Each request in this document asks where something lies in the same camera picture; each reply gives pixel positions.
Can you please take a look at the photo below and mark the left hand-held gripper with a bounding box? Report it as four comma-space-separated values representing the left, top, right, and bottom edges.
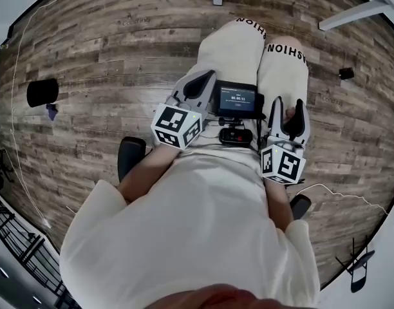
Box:
151, 69, 219, 151

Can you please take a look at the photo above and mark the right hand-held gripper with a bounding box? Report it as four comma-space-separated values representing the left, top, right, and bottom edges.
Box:
260, 97, 310, 185

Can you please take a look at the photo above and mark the person's right forearm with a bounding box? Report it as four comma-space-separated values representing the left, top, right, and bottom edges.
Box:
264, 178, 294, 234

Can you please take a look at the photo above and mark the person's left forearm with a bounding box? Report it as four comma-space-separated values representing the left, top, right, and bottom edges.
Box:
116, 146, 182, 205

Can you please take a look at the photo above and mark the small black monitor screen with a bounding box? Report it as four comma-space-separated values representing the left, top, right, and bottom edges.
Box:
215, 79, 265, 128

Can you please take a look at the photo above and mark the person's right leg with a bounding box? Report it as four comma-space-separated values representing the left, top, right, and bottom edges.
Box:
267, 36, 303, 46

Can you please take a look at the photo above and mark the beige t-shirt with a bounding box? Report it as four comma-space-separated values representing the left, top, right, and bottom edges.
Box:
59, 145, 322, 309

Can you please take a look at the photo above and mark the blue cloth scrap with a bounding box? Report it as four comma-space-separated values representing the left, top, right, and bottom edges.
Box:
45, 103, 59, 122

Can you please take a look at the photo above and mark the black round bin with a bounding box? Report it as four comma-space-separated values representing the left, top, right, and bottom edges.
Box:
26, 78, 60, 108

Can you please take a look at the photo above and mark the black folding chair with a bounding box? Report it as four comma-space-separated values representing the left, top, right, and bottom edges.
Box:
335, 236, 377, 294

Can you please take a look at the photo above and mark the person's face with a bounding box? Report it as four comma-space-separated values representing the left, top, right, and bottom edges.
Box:
142, 283, 281, 309

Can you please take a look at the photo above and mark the black metal rack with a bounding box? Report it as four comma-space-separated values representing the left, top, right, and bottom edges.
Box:
0, 146, 82, 309

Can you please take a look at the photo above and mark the black recorder with red button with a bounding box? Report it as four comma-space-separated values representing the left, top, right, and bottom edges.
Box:
218, 127, 253, 147

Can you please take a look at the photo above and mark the short white cable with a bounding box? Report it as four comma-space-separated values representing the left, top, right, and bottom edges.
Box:
295, 183, 389, 215

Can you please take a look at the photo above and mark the long white cable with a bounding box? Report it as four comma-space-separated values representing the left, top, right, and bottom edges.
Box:
10, 0, 66, 230

